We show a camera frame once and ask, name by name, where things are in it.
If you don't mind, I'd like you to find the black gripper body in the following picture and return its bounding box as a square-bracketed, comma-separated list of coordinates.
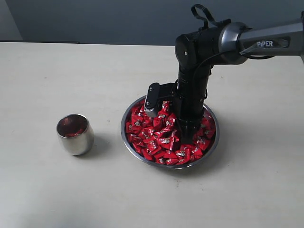
[173, 65, 210, 122]

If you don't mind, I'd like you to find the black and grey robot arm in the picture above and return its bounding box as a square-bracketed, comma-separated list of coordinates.
[174, 4, 304, 144]

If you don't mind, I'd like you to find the stainless steel bowl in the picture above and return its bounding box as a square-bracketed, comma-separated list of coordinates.
[120, 95, 220, 170]

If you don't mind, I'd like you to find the pile of red wrapped candies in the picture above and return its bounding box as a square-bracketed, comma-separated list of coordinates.
[125, 100, 216, 166]

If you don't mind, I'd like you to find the stainless steel cup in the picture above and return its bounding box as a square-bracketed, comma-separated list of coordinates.
[56, 114, 94, 156]

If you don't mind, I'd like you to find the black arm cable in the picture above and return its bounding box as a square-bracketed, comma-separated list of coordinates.
[192, 51, 274, 100]

